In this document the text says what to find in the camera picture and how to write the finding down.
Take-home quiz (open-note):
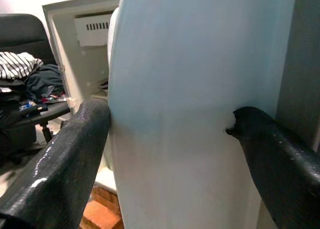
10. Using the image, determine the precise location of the brown brick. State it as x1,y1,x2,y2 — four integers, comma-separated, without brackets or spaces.
79,185,125,229

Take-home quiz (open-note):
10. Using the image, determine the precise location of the grey fridge door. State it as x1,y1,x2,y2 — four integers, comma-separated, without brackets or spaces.
274,0,320,152

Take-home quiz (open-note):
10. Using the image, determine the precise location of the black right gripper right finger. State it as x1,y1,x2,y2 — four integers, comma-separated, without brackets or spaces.
224,105,320,229

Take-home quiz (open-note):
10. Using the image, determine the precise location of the black office chair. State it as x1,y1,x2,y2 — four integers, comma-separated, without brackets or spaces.
0,13,72,165

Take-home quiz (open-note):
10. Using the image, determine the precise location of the white freezer compartment flap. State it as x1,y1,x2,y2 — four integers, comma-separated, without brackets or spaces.
73,12,113,47

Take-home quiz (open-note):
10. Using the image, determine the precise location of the clear bottle with teal cap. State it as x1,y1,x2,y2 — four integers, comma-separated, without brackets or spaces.
107,0,298,229

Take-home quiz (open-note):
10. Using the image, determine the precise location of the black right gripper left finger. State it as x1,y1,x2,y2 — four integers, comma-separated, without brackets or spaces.
0,98,112,229

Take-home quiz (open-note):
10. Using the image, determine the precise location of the white mini fridge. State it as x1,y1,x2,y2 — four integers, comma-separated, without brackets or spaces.
41,0,123,192

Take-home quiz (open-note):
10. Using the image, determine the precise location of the dark clothes pile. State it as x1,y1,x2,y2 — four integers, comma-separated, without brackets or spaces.
0,63,70,120

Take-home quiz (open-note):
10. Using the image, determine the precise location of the black and white striped cloth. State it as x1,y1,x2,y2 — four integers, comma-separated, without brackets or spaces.
0,51,45,80

